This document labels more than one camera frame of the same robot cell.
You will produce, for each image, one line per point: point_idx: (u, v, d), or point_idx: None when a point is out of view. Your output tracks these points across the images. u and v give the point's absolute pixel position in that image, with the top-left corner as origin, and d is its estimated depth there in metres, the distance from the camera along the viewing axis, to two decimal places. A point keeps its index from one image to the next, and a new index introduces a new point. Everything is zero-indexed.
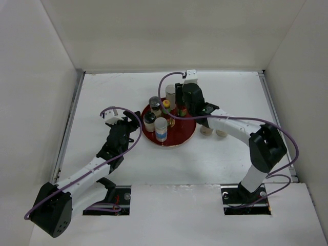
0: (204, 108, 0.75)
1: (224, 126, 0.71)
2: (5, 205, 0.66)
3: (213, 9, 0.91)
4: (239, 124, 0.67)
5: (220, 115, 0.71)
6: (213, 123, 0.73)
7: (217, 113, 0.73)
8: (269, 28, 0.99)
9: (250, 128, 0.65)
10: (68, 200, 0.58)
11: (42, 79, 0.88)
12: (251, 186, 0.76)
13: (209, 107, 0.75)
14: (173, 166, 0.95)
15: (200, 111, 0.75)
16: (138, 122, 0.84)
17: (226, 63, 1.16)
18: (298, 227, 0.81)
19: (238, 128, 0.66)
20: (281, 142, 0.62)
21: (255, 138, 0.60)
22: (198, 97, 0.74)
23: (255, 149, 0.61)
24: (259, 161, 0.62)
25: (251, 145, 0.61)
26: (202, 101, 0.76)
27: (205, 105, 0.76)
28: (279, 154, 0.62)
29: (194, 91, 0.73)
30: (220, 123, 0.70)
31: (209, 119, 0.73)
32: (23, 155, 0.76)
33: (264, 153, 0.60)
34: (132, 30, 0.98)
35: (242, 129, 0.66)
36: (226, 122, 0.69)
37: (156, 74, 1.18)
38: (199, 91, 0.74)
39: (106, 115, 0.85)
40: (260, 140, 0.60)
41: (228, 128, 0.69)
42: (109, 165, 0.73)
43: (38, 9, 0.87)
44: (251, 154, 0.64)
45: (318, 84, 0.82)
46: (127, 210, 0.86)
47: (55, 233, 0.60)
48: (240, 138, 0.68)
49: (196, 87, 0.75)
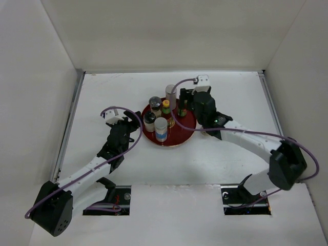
0: (217, 120, 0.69)
1: (239, 140, 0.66)
2: (5, 205, 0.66)
3: (213, 10, 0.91)
4: (257, 139, 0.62)
5: (234, 127, 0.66)
6: (227, 136, 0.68)
7: (231, 124, 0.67)
8: (269, 28, 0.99)
9: (269, 143, 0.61)
10: (69, 198, 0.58)
11: (42, 79, 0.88)
12: (253, 188, 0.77)
13: (221, 117, 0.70)
14: (174, 166, 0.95)
15: (211, 123, 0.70)
16: (138, 122, 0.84)
17: (226, 63, 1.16)
18: (297, 226, 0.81)
19: (256, 144, 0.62)
20: (302, 159, 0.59)
21: (276, 156, 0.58)
22: (211, 107, 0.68)
23: (275, 167, 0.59)
24: (280, 178, 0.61)
25: (272, 162, 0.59)
26: (214, 111, 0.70)
27: (217, 115, 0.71)
28: (300, 170, 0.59)
29: (207, 102, 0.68)
30: (236, 137, 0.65)
31: (222, 131, 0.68)
32: (23, 155, 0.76)
33: (285, 171, 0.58)
34: (133, 29, 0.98)
35: (260, 146, 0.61)
36: (242, 136, 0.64)
37: (156, 74, 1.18)
38: (212, 101, 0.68)
39: (106, 115, 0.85)
40: (281, 158, 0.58)
41: (244, 142, 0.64)
42: (109, 165, 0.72)
43: (38, 9, 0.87)
44: (270, 170, 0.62)
45: (319, 84, 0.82)
46: (127, 210, 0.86)
47: (56, 232, 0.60)
48: (257, 153, 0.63)
49: (209, 97, 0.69)
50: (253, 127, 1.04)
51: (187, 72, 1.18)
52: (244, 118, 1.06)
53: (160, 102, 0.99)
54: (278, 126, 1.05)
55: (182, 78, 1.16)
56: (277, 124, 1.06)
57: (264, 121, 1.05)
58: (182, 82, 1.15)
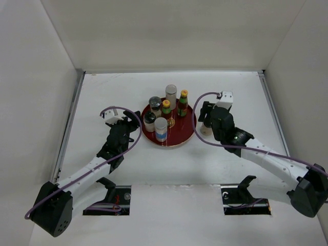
0: (236, 137, 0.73)
1: (261, 161, 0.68)
2: (4, 205, 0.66)
3: (213, 9, 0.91)
4: (282, 163, 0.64)
5: (258, 147, 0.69)
6: (248, 155, 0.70)
7: (252, 143, 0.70)
8: (269, 27, 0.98)
9: (294, 169, 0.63)
10: (69, 199, 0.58)
11: (43, 79, 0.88)
12: (255, 191, 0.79)
13: (240, 134, 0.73)
14: (174, 167, 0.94)
15: (231, 140, 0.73)
16: (138, 122, 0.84)
17: (226, 63, 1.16)
18: (297, 226, 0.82)
19: (281, 168, 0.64)
20: (326, 186, 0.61)
21: (304, 185, 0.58)
22: (229, 123, 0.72)
23: (302, 196, 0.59)
24: (303, 205, 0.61)
25: (299, 191, 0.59)
26: (233, 127, 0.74)
27: (237, 132, 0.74)
28: (325, 198, 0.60)
29: (225, 118, 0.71)
30: (258, 157, 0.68)
31: (243, 149, 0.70)
32: (23, 155, 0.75)
33: (311, 201, 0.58)
34: (132, 29, 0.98)
35: (285, 170, 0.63)
36: (266, 158, 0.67)
37: (156, 74, 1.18)
38: (230, 118, 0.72)
39: (106, 115, 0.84)
40: (309, 187, 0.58)
41: (267, 164, 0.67)
42: (109, 165, 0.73)
43: (37, 9, 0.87)
44: (293, 197, 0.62)
45: (319, 84, 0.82)
46: (127, 210, 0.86)
47: (55, 233, 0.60)
48: (280, 176, 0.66)
49: (227, 113, 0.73)
50: (253, 127, 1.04)
51: (187, 72, 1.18)
52: (244, 118, 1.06)
53: (160, 102, 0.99)
54: (278, 126, 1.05)
55: (182, 78, 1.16)
56: (277, 124, 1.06)
57: (264, 121, 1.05)
58: (182, 82, 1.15)
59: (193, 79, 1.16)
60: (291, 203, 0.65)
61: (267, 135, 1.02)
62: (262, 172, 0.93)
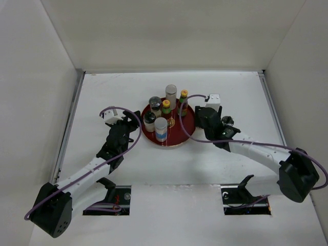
0: (224, 132, 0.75)
1: (248, 151, 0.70)
2: (4, 205, 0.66)
3: (213, 10, 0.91)
4: (265, 150, 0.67)
5: (243, 139, 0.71)
6: (237, 148, 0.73)
7: (239, 136, 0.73)
8: (268, 28, 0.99)
9: (278, 155, 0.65)
10: (68, 199, 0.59)
11: (43, 80, 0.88)
12: (254, 190, 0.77)
13: (229, 130, 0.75)
14: (173, 166, 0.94)
15: (219, 135, 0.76)
16: (138, 122, 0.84)
17: (226, 63, 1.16)
18: (297, 227, 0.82)
19: (265, 155, 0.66)
20: (312, 169, 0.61)
21: (286, 168, 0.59)
22: (216, 120, 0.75)
23: (286, 179, 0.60)
24: (291, 190, 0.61)
25: (283, 175, 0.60)
26: (221, 124, 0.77)
27: (224, 128, 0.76)
28: (312, 182, 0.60)
29: (210, 116, 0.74)
30: (243, 148, 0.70)
31: (231, 143, 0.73)
32: (23, 156, 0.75)
33: (296, 183, 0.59)
34: (132, 30, 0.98)
35: (269, 157, 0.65)
36: (251, 147, 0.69)
37: (156, 74, 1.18)
38: (216, 115, 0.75)
39: (105, 115, 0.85)
40: (291, 169, 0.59)
41: (253, 154, 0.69)
42: (109, 165, 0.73)
43: (37, 9, 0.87)
44: (281, 182, 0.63)
45: (318, 84, 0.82)
46: (127, 210, 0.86)
47: (55, 234, 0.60)
48: (266, 163, 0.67)
49: (212, 111, 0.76)
50: (253, 128, 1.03)
51: (187, 72, 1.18)
52: (244, 119, 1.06)
53: (160, 102, 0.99)
54: (278, 126, 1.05)
55: (182, 78, 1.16)
56: (277, 124, 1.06)
57: (264, 121, 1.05)
58: (182, 82, 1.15)
59: (193, 79, 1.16)
60: (282, 191, 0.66)
61: (266, 135, 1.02)
62: (262, 172, 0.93)
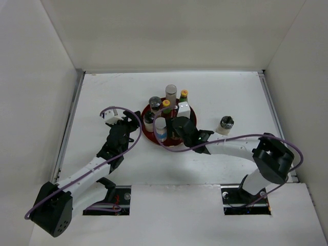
0: (200, 137, 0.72)
1: (224, 149, 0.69)
2: (5, 205, 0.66)
3: (213, 10, 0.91)
4: (238, 143, 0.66)
5: (217, 138, 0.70)
6: (214, 149, 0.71)
7: (213, 137, 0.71)
8: (268, 28, 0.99)
9: (250, 145, 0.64)
10: (69, 199, 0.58)
11: (43, 80, 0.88)
12: (252, 189, 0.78)
13: (204, 134, 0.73)
14: (173, 167, 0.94)
15: (197, 141, 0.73)
16: (138, 122, 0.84)
17: (226, 63, 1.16)
18: (297, 227, 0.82)
19: (239, 147, 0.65)
20: (284, 148, 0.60)
21: (259, 155, 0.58)
22: (190, 127, 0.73)
23: (262, 165, 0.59)
24: (271, 175, 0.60)
25: (258, 162, 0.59)
26: (196, 130, 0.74)
27: (200, 133, 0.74)
28: (288, 160, 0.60)
29: (184, 124, 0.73)
30: (219, 147, 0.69)
31: (207, 145, 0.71)
32: (23, 156, 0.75)
33: (272, 167, 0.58)
34: (132, 30, 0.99)
35: (242, 148, 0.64)
36: (225, 144, 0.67)
37: (156, 74, 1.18)
38: (189, 123, 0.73)
39: (106, 115, 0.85)
40: (264, 155, 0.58)
41: (229, 150, 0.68)
42: (109, 165, 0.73)
43: (38, 9, 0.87)
44: (260, 169, 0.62)
45: (318, 84, 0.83)
46: (127, 210, 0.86)
47: (55, 233, 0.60)
48: (243, 156, 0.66)
49: (184, 119, 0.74)
50: (253, 128, 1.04)
51: (186, 72, 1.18)
52: (243, 119, 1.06)
53: (160, 102, 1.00)
54: (278, 126, 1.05)
55: (181, 78, 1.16)
56: (277, 125, 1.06)
57: (264, 121, 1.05)
58: (182, 82, 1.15)
59: (193, 79, 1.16)
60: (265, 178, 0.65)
61: None
62: None
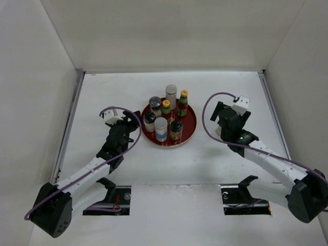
0: (242, 137, 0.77)
1: (262, 162, 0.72)
2: (4, 205, 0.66)
3: (213, 10, 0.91)
4: (282, 165, 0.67)
5: (259, 148, 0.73)
6: (251, 156, 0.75)
7: (257, 144, 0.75)
8: (268, 28, 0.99)
9: (294, 172, 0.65)
10: (68, 200, 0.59)
11: (43, 80, 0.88)
12: (255, 192, 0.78)
13: (246, 135, 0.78)
14: (173, 167, 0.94)
15: (237, 139, 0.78)
16: (138, 122, 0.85)
17: (226, 63, 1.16)
18: (297, 227, 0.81)
19: (280, 169, 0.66)
20: (326, 193, 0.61)
21: (300, 187, 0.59)
22: (236, 123, 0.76)
23: (297, 198, 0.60)
24: (300, 209, 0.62)
25: (295, 193, 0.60)
26: (239, 129, 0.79)
27: (242, 133, 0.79)
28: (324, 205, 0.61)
29: (231, 118, 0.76)
30: (259, 157, 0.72)
31: (247, 149, 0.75)
32: (23, 156, 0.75)
33: (307, 204, 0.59)
34: (132, 30, 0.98)
35: (284, 172, 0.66)
36: (266, 158, 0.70)
37: (156, 74, 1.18)
38: (236, 118, 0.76)
39: (105, 115, 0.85)
40: (304, 189, 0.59)
41: (267, 164, 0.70)
42: (109, 165, 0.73)
43: (37, 9, 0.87)
44: (290, 199, 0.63)
45: (318, 84, 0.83)
46: (127, 210, 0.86)
47: (55, 234, 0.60)
48: (279, 178, 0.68)
49: (233, 113, 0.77)
50: (253, 128, 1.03)
51: (186, 72, 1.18)
52: None
53: (160, 102, 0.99)
54: (278, 126, 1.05)
55: (181, 78, 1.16)
56: (277, 125, 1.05)
57: (264, 121, 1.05)
58: (182, 82, 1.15)
59: (193, 79, 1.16)
60: (288, 208, 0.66)
61: (266, 136, 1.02)
62: (262, 172, 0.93)
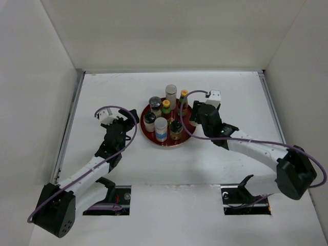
0: (223, 130, 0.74)
1: (245, 149, 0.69)
2: (5, 205, 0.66)
3: (213, 10, 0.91)
4: (263, 147, 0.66)
5: (241, 137, 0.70)
6: (234, 145, 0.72)
7: (237, 134, 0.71)
8: (268, 28, 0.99)
9: (276, 153, 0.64)
10: (72, 198, 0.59)
11: (43, 80, 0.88)
12: (253, 190, 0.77)
13: (227, 128, 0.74)
14: (173, 167, 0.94)
15: (218, 133, 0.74)
16: (133, 120, 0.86)
17: (226, 63, 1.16)
18: (298, 227, 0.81)
19: (263, 152, 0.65)
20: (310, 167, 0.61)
21: (283, 165, 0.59)
22: (216, 118, 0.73)
23: (284, 177, 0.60)
24: (289, 188, 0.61)
25: (280, 172, 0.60)
26: (220, 122, 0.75)
27: (223, 126, 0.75)
28: (310, 179, 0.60)
29: (211, 113, 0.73)
30: (242, 146, 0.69)
31: (229, 141, 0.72)
32: (23, 156, 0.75)
33: (294, 181, 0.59)
34: (132, 31, 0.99)
35: (267, 154, 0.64)
36: (248, 145, 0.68)
37: (155, 74, 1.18)
38: (216, 113, 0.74)
39: (100, 116, 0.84)
40: (288, 166, 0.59)
41: (250, 151, 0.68)
42: (108, 163, 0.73)
43: (38, 9, 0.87)
44: (278, 180, 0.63)
45: (318, 84, 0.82)
46: (127, 210, 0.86)
47: (60, 234, 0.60)
48: (264, 162, 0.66)
49: (212, 108, 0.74)
50: (253, 128, 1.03)
51: (186, 71, 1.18)
52: (243, 119, 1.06)
53: (160, 102, 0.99)
54: (278, 126, 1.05)
55: (181, 78, 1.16)
56: (277, 124, 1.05)
57: (264, 121, 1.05)
58: (182, 82, 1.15)
59: (193, 79, 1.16)
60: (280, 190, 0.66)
61: (266, 136, 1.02)
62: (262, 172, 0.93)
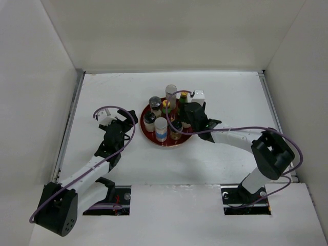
0: (208, 124, 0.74)
1: (227, 139, 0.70)
2: (5, 205, 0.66)
3: (213, 10, 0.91)
4: (240, 133, 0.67)
5: (222, 127, 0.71)
6: (218, 137, 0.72)
7: (220, 126, 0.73)
8: (268, 28, 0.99)
9: (251, 136, 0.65)
10: (74, 196, 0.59)
11: (42, 79, 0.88)
12: (252, 187, 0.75)
13: (212, 122, 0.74)
14: (173, 166, 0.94)
15: (203, 127, 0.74)
16: (131, 119, 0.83)
17: (226, 63, 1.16)
18: (298, 227, 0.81)
19: (240, 137, 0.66)
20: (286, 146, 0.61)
21: (257, 145, 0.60)
22: (201, 113, 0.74)
23: (260, 157, 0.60)
24: (267, 168, 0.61)
25: (255, 152, 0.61)
26: (205, 117, 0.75)
27: (208, 121, 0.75)
28: (287, 158, 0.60)
29: (196, 109, 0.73)
30: (223, 135, 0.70)
31: (212, 132, 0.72)
32: (23, 156, 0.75)
33: (269, 160, 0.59)
34: (132, 31, 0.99)
35: (244, 139, 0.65)
36: (228, 133, 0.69)
37: (155, 74, 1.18)
38: (200, 108, 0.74)
39: (99, 116, 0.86)
40: (262, 146, 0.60)
41: (231, 140, 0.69)
42: (108, 162, 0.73)
43: (37, 9, 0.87)
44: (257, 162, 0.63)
45: (318, 84, 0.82)
46: (127, 210, 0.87)
47: (63, 232, 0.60)
48: (244, 147, 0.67)
49: (197, 105, 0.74)
50: None
51: (186, 71, 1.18)
52: (243, 119, 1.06)
53: (160, 102, 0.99)
54: (278, 126, 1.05)
55: (181, 78, 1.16)
56: (277, 124, 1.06)
57: (264, 121, 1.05)
58: (182, 82, 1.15)
59: (192, 79, 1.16)
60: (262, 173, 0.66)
61: None
62: None
